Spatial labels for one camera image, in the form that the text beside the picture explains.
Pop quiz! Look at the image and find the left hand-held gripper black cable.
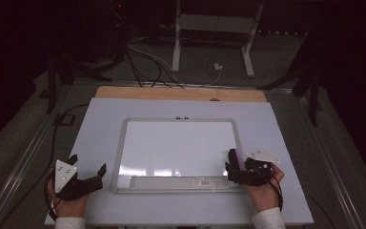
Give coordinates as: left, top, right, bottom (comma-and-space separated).
43, 103, 90, 221

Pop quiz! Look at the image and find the person's right hand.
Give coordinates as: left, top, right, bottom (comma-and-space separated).
244, 164, 285, 213

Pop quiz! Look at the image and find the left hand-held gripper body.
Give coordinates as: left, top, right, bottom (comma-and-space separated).
54, 159, 104, 202

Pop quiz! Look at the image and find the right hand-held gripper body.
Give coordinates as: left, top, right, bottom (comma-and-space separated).
232, 148, 281, 187

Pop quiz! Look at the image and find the bundle of black floor cables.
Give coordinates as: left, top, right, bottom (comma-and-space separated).
125, 42, 185, 89

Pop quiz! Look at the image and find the white plug with cable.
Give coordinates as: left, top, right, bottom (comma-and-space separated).
199, 62, 224, 86

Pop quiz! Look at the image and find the black and purple whiteboard eraser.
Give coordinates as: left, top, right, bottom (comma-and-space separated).
229, 148, 246, 173

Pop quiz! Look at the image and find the silver framed whiteboard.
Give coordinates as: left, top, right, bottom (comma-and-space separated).
110, 117, 247, 195

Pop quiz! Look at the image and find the hand-held gripper black cable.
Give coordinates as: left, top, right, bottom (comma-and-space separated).
43, 103, 90, 221
265, 168, 284, 213

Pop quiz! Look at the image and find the black tripod stand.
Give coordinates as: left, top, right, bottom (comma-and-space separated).
46, 52, 112, 115
256, 31, 324, 127

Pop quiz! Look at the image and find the black square floor socket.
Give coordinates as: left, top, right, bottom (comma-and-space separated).
54, 113, 76, 126

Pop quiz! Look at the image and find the person's left hand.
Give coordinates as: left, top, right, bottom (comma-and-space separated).
47, 180, 90, 219

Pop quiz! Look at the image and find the right hand-held gripper black cable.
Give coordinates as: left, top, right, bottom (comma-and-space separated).
265, 168, 284, 213

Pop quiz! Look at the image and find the dark equipment rack red light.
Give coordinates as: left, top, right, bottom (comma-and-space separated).
107, 0, 131, 63

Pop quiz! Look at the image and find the large white table sheet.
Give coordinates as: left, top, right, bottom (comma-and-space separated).
44, 97, 315, 227

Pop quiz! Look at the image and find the white metal stand frame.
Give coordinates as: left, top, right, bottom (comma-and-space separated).
171, 0, 265, 78

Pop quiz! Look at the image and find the aluminium floor rail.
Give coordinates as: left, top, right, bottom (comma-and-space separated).
0, 83, 74, 228
71, 79, 294, 95
295, 94, 366, 229

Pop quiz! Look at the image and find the power strip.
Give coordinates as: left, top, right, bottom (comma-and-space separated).
256, 29, 309, 37

